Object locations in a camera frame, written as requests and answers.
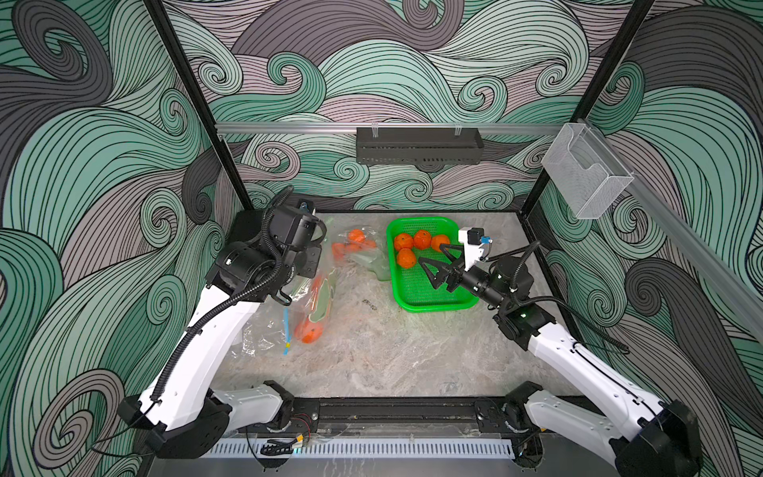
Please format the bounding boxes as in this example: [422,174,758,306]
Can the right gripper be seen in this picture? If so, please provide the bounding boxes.
[421,243,509,314]

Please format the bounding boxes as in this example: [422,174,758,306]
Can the orange taken out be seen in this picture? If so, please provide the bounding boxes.
[397,248,417,270]
[430,235,451,252]
[393,233,414,252]
[413,230,432,250]

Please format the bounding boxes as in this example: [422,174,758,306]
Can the blue-zip clear bag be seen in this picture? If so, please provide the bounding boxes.
[242,301,292,357]

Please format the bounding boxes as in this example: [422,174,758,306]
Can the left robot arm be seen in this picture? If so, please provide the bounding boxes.
[118,187,327,459]

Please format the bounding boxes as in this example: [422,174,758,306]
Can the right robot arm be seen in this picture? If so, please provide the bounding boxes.
[418,228,703,476]

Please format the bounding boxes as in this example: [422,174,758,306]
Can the oranges in green-zip bag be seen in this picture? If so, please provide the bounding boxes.
[294,273,335,344]

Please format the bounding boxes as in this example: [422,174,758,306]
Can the black case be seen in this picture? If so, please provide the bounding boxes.
[226,210,264,250]

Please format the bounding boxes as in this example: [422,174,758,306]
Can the black wall tray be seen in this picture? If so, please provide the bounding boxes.
[356,126,485,172]

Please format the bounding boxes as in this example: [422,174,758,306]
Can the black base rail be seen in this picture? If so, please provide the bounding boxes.
[232,396,538,436]

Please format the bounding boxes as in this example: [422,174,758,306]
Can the clear acrylic wall holder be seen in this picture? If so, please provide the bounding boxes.
[542,122,633,220]

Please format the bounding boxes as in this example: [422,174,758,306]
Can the white slotted cable duct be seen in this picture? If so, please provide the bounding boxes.
[203,437,515,460]

